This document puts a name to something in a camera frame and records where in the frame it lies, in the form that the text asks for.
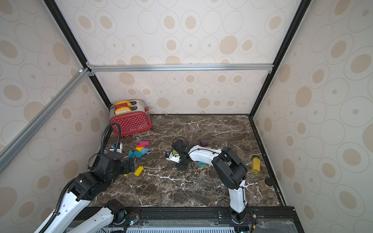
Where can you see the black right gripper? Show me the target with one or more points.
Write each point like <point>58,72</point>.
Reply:
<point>182,161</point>

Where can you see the red polka dot toy toaster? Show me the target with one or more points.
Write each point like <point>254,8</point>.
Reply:
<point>137,121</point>

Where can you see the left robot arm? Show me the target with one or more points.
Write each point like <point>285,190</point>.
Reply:
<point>80,191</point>

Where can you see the purple triangular block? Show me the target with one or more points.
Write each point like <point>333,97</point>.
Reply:
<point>203,144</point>

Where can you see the teal triangular block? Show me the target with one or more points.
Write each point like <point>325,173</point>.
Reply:
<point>201,163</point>
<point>131,154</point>

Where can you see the black corner frame post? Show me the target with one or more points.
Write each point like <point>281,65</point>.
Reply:
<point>58,17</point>
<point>295,23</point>

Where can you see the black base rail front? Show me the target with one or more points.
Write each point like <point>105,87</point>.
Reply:
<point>277,219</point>

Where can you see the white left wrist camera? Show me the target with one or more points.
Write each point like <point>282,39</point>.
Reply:
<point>116,148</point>

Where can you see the toy bread slice front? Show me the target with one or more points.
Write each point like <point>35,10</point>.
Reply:
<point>123,110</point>

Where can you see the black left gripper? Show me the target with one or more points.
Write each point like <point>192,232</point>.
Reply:
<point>129,167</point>

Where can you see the light blue triangular block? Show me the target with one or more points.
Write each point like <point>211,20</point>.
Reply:
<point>144,151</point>

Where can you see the toy bread slice rear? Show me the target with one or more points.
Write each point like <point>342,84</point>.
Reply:
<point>124,104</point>

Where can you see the yellow toy bottle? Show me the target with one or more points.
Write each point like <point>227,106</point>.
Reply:
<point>255,165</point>

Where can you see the silver aluminium rail back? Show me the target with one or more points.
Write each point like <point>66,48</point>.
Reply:
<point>174,68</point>

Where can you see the silver aluminium rail left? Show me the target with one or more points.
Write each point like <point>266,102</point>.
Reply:
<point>20,141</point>

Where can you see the toy bread slice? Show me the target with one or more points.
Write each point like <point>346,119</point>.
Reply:
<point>123,110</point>
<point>124,104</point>

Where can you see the magenta rectangular block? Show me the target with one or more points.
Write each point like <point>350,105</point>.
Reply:
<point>144,143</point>

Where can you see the yellow triangular block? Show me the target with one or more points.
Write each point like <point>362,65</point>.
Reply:
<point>140,149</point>

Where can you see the teal rectangular block upper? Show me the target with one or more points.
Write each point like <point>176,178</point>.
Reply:
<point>138,154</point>

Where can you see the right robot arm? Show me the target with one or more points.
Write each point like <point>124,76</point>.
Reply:
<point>229,167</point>

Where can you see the silver aluminium rail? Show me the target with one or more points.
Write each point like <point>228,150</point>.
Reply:
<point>174,68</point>
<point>20,141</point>

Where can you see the black corner frame post left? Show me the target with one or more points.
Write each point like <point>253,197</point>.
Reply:
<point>58,17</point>

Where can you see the black lid wooden jar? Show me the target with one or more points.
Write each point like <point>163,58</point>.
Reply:
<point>266,183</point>

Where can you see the black corner frame post right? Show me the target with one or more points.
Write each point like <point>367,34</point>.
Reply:
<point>295,23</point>

